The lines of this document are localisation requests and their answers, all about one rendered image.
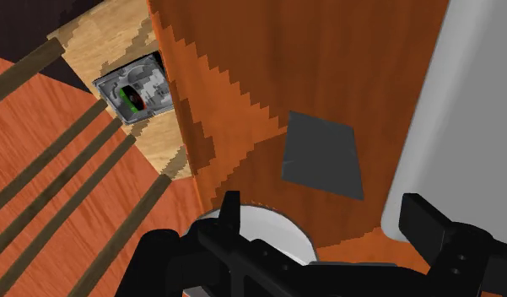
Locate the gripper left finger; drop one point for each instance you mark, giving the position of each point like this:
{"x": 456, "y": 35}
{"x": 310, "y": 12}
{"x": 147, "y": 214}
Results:
{"x": 230, "y": 230}

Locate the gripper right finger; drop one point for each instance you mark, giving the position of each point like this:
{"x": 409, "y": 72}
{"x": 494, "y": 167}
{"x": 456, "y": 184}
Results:
{"x": 426, "y": 230}

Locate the white round plate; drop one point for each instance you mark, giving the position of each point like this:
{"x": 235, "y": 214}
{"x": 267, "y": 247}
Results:
{"x": 273, "y": 230}

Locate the large white box appliance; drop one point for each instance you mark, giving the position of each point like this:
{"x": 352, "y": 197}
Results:
{"x": 467, "y": 123}

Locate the dark grey flat square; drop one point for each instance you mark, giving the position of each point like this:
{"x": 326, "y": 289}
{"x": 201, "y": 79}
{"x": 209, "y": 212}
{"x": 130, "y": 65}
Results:
{"x": 323, "y": 158}

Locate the grey square device green red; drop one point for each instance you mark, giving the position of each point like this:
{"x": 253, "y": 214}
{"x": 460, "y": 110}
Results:
{"x": 144, "y": 88}

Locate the orange chair with dark slats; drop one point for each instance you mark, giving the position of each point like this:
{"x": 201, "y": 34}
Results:
{"x": 51, "y": 164}

